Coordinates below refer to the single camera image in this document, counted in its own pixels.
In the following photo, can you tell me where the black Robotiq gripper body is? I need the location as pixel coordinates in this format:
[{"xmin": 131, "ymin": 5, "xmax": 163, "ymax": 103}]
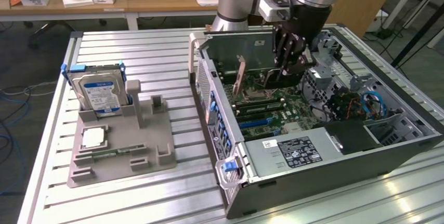
[{"xmin": 274, "ymin": 4, "xmax": 333, "ymax": 53}]

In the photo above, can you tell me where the black graphics card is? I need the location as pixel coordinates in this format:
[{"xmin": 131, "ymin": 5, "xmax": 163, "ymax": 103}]
[{"xmin": 233, "ymin": 54, "xmax": 306, "ymax": 103}]

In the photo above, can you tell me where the silver drive cage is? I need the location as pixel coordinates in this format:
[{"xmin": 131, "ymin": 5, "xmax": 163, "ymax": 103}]
[{"xmin": 301, "ymin": 36, "xmax": 359, "ymax": 100}]

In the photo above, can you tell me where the wooden cabinet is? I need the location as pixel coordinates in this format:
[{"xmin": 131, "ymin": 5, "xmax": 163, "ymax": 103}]
[{"xmin": 326, "ymin": 0, "xmax": 405, "ymax": 38}]

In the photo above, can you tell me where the green motherboard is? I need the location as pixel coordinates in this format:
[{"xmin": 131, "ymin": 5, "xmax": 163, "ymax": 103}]
[{"xmin": 214, "ymin": 60, "xmax": 331, "ymax": 141}]

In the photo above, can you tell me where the CPU socket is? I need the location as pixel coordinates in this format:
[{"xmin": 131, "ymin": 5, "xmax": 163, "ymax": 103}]
[{"xmin": 243, "ymin": 88, "xmax": 275, "ymax": 103}]

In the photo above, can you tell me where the black installed RAM stick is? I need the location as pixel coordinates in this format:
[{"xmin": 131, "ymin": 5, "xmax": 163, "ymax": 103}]
[{"xmin": 235, "ymin": 101, "xmax": 285, "ymax": 114}]

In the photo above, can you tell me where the silver chipset heatsink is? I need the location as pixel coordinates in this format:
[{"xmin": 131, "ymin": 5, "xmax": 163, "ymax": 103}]
[{"xmin": 283, "ymin": 122, "xmax": 307, "ymax": 134}]

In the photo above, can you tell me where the blue expansion slot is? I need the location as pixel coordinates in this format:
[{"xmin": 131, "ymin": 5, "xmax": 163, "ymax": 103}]
[{"xmin": 238, "ymin": 116, "xmax": 275, "ymax": 129}]

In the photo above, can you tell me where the black stand pole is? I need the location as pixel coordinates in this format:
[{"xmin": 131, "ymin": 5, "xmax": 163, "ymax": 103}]
[{"xmin": 391, "ymin": 0, "xmax": 444, "ymax": 67}]

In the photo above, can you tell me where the black plastic air shroud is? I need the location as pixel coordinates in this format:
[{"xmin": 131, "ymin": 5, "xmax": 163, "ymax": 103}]
[{"xmin": 325, "ymin": 120, "xmax": 386, "ymax": 156}]

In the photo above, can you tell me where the grey power supply unit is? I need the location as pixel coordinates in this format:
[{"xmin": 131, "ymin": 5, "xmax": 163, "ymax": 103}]
[{"xmin": 243, "ymin": 126, "xmax": 346, "ymax": 178}]

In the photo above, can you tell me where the blue case latch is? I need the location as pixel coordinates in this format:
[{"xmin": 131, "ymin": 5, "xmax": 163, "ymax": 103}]
[{"xmin": 221, "ymin": 161, "xmax": 238, "ymax": 173}]

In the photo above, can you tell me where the black open PC case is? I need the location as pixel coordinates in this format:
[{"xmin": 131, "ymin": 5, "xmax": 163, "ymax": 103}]
[{"xmin": 187, "ymin": 23, "xmax": 444, "ymax": 220}]

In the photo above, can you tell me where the hard disk in blue caddy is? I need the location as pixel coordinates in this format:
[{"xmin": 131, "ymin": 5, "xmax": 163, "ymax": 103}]
[{"xmin": 61, "ymin": 61, "xmax": 127, "ymax": 118}]

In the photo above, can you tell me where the green RAM stick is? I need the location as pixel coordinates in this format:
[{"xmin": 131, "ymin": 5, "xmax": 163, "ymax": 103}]
[{"xmin": 77, "ymin": 144, "xmax": 146, "ymax": 161}]

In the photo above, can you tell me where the silver CPU chip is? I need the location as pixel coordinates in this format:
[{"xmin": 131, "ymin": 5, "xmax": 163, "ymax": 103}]
[{"xmin": 82, "ymin": 127, "xmax": 109, "ymax": 150}]

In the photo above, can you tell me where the grey parts rack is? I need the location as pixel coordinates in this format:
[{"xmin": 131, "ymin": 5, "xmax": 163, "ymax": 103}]
[{"xmin": 66, "ymin": 80, "xmax": 181, "ymax": 189}]

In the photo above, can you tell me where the black chair base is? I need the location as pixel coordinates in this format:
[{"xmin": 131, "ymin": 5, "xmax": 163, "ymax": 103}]
[{"xmin": 27, "ymin": 21, "xmax": 77, "ymax": 50}]

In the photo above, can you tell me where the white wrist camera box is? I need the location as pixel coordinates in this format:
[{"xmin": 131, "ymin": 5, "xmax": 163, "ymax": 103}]
[{"xmin": 259, "ymin": 0, "xmax": 291, "ymax": 23}]

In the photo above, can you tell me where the black and red wire bundle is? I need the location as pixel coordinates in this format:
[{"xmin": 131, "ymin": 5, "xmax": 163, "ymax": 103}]
[{"xmin": 329, "ymin": 91, "xmax": 370, "ymax": 121}]

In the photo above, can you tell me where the blue data wire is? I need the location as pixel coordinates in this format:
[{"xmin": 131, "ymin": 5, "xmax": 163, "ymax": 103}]
[{"xmin": 361, "ymin": 91, "xmax": 389, "ymax": 117}]

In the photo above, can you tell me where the white floor cable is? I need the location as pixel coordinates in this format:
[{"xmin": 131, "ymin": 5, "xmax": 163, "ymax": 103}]
[{"xmin": 0, "ymin": 81, "xmax": 58, "ymax": 97}]

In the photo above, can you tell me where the blue floor cable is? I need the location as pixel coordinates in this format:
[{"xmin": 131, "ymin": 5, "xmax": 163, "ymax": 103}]
[{"xmin": 0, "ymin": 91, "xmax": 33, "ymax": 196}]

